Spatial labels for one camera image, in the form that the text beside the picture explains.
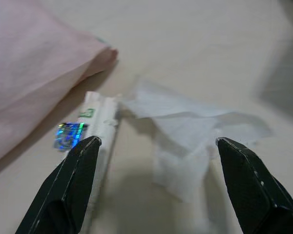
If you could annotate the white tissue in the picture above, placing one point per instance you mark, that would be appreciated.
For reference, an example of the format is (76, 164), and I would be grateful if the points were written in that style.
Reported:
(180, 126)

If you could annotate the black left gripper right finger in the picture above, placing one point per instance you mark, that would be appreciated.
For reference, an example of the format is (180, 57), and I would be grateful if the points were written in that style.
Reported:
(254, 195)

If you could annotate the pink floral pillow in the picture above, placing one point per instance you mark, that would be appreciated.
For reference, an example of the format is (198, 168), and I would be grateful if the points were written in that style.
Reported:
(27, 61)

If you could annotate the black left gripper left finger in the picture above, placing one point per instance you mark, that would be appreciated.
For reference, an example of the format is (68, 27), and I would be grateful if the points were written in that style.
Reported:
(70, 185)

